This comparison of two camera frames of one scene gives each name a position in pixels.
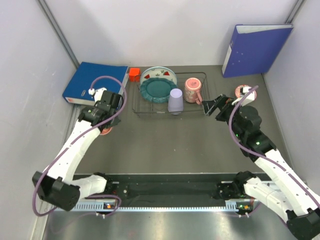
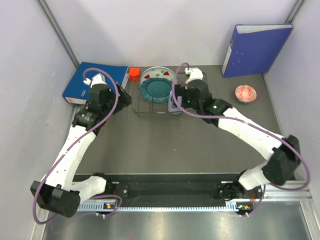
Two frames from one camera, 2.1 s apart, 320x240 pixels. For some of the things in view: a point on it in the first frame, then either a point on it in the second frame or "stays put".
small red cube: [134, 74] stays put
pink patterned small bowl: [237, 91] stays put
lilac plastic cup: [175, 101] stays put
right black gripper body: [225, 103] -> [180, 90]
